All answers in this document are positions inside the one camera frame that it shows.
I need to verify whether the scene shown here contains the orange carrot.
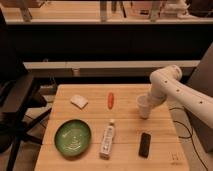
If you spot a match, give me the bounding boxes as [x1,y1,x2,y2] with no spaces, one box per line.
[108,93,114,110]

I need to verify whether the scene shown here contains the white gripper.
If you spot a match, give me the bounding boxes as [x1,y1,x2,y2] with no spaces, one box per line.
[147,92,164,108]

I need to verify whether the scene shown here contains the green plate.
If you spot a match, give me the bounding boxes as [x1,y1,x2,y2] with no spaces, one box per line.
[54,119,92,157]

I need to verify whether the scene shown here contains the white ceramic cup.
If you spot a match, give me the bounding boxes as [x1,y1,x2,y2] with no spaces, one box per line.
[136,95,152,119]

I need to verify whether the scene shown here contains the white remote controller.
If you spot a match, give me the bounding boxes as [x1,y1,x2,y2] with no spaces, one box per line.
[99,119,115,159]

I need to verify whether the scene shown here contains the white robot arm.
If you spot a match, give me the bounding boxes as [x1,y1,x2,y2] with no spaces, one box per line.
[147,65,213,129]

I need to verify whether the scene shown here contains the black phone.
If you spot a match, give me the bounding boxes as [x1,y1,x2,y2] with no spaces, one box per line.
[138,133,151,158]

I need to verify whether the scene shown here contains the black office chair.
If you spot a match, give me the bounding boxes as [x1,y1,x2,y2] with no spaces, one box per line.
[0,9,51,171]

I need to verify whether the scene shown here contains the long white shelf rail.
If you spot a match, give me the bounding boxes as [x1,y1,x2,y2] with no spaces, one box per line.
[24,60,200,69]

